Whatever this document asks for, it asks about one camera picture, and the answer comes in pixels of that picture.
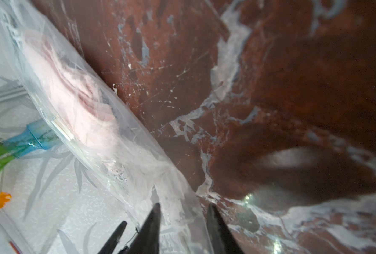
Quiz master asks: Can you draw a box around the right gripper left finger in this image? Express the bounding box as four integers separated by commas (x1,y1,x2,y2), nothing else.
126,203,161,254

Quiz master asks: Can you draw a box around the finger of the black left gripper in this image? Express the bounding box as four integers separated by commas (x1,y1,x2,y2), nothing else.
98,221,127,254

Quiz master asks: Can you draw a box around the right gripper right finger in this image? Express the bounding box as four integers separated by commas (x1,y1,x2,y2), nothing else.
206,204,244,254

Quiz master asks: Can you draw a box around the clear plastic vacuum bag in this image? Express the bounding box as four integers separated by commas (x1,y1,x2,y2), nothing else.
0,1,213,254

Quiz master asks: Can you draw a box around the pink towel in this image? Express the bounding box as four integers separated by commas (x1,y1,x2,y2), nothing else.
22,31,119,153

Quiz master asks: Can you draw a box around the blue glass vase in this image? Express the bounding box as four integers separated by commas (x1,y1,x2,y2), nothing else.
2,119,62,158

